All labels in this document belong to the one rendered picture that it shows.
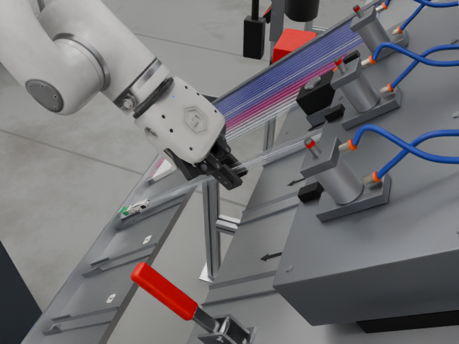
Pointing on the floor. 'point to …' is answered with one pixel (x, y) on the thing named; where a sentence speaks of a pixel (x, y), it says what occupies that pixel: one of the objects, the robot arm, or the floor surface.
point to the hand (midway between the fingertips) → (229, 171)
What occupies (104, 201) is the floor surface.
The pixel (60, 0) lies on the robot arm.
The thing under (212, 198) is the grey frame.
